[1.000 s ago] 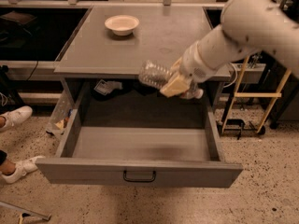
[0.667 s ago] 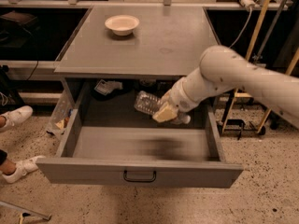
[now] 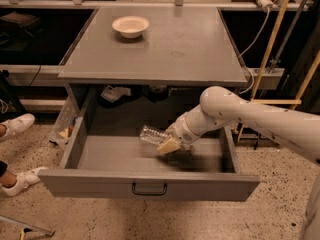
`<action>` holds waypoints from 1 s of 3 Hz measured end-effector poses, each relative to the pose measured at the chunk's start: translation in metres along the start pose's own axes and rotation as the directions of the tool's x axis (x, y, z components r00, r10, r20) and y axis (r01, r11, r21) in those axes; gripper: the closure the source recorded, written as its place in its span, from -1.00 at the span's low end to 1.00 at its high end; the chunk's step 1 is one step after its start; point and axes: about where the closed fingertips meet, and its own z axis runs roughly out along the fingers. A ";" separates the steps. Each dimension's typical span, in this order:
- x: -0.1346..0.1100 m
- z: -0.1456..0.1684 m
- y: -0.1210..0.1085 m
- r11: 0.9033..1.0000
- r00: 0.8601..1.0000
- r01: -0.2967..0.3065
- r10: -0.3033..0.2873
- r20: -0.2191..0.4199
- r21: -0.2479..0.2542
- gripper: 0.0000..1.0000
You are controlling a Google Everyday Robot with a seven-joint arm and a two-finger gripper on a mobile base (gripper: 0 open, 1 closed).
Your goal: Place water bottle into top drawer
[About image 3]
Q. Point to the black drawer handle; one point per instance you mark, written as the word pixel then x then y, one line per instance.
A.
pixel 146 189

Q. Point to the white sneaker lower left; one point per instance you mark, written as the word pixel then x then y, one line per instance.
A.
pixel 24 180

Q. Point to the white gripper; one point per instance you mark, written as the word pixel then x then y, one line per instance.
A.
pixel 182 131

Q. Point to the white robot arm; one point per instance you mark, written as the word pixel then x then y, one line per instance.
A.
pixel 218 107

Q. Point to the white paper bowl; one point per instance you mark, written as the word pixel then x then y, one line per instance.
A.
pixel 130 26

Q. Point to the white sneaker upper left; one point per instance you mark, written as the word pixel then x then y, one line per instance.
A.
pixel 16 126

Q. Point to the white sneaker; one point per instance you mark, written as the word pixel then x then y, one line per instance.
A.
pixel 16 126
pixel 24 180

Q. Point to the grey metal cabinet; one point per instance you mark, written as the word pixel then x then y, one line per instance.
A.
pixel 183 46

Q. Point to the clear plastic water bottle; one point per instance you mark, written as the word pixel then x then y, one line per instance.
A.
pixel 152 135

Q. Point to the metal stand leg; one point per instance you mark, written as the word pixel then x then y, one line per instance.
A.
pixel 28 227

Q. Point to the clear plastic bin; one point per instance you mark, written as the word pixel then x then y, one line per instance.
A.
pixel 63 126

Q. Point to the grey open top drawer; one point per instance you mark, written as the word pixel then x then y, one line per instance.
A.
pixel 104 156

